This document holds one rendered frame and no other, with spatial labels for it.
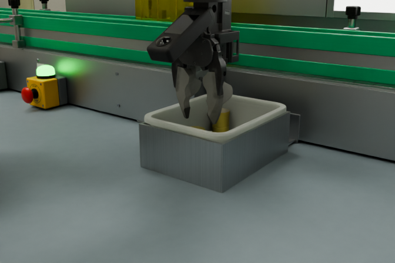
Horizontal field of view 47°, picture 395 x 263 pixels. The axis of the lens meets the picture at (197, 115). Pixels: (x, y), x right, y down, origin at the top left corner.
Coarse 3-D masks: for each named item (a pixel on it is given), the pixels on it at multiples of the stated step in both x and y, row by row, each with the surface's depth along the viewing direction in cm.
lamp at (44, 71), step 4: (40, 68) 112; (44, 68) 112; (48, 68) 112; (52, 68) 113; (36, 72) 113; (40, 72) 112; (44, 72) 112; (48, 72) 112; (52, 72) 113; (36, 76) 113; (40, 76) 112; (44, 76) 112; (48, 76) 112; (52, 76) 113
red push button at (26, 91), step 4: (24, 88) 110; (28, 88) 110; (24, 92) 110; (28, 92) 109; (32, 92) 111; (24, 96) 111; (28, 96) 110; (32, 96) 110; (24, 100) 111; (28, 100) 110; (32, 100) 111
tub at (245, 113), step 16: (240, 96) 89; (160, 112) 79; (176, 112) 83; (192, 112) 86; (240, 112) 89; (256, 112) 87; (272, 112) 78; (176, 128) 71; (192, 128) 70; (208, 128) 91; (240, 128) 70
